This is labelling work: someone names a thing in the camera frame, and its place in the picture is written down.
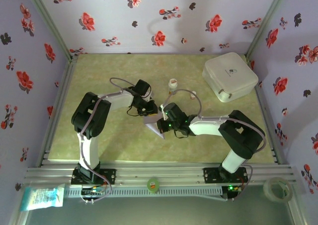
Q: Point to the long aluminium mounting rail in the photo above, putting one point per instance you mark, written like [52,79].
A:
[161,171]

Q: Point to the aluminium corner post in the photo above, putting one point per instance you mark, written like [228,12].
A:
[267,23]
[49,23]
[18,217]
[299,210]

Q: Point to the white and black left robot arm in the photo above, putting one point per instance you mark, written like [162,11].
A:
[119,102]

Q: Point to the white pill bottle orange label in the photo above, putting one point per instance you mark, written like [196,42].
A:
[173,83]

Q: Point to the lilac cloth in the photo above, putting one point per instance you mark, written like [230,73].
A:
[152,125]

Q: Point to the aluminium side rail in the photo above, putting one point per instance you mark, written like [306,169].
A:
[263,110]
[59,110]

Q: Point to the small white bottle red cap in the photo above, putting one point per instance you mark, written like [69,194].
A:
[193,96]

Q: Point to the clear adhesive tape roll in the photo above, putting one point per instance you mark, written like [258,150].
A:
[267,190]

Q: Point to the green round sticker roll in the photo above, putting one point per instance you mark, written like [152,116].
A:
[153,185]

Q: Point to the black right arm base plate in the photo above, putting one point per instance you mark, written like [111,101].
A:
[211,175]

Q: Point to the blue wet wipes packet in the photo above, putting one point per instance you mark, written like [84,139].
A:
[42,197]

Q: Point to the translucent white plastic storage box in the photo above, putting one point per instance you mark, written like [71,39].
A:
[231,68]

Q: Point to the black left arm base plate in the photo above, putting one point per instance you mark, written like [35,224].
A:
[109,176]

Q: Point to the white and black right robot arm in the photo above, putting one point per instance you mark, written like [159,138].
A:
[206,128]

